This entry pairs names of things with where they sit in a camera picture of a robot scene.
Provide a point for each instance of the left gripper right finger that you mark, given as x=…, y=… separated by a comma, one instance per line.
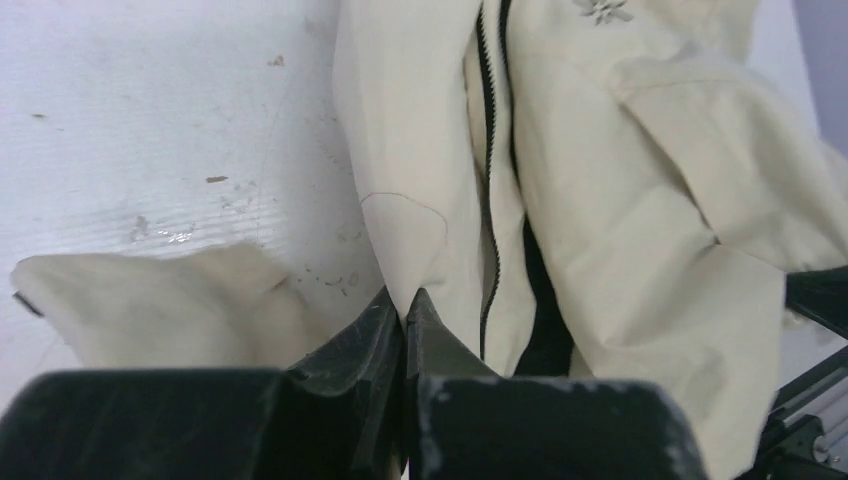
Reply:
x=465, y=421

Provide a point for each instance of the beige zip jacket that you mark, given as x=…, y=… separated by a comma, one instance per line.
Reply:
x=585, y=189

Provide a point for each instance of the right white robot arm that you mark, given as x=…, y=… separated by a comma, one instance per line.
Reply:
x=805, y=436

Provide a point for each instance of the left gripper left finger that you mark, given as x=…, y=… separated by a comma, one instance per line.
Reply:
x=332, y=415

